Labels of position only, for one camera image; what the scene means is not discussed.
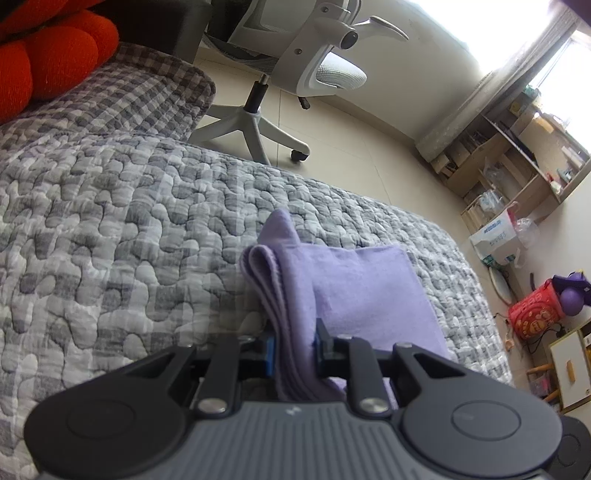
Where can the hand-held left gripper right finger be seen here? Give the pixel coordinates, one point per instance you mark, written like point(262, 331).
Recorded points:
point(320, 350)

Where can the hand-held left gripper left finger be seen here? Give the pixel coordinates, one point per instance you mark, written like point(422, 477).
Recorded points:
point(270, 360)

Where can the purple shirt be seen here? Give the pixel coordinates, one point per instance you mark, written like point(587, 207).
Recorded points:
point(360, 295)

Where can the small white table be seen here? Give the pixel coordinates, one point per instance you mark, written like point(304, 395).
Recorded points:
point(570, 369)

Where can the red basket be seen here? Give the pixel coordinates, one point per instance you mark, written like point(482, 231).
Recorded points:
point(535, 314)

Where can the purple toy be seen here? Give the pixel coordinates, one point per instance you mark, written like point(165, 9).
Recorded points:
point(572, 295)

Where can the round flat board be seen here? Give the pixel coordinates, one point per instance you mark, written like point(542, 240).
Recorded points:
point(501, 284)

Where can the white paper bag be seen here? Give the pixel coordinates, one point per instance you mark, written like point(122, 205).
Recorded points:
point(494, 237)

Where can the grey checked quilted blanket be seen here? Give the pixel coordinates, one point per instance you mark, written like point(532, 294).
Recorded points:
point(115, 221)

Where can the clear plastic bag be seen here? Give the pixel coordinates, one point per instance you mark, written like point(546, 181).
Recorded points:
point(526, 230)

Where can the wooden shelf unit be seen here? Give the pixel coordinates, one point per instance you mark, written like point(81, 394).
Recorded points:
point(508, 170)

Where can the white office chair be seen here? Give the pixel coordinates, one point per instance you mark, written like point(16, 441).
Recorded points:
point(304, 60)

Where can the patterned beige curtain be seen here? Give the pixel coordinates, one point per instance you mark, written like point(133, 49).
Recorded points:
point(498, 92)

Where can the orange pumpkin cushion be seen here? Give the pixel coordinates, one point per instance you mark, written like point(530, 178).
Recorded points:
point(37, 14)
point(60, 64)

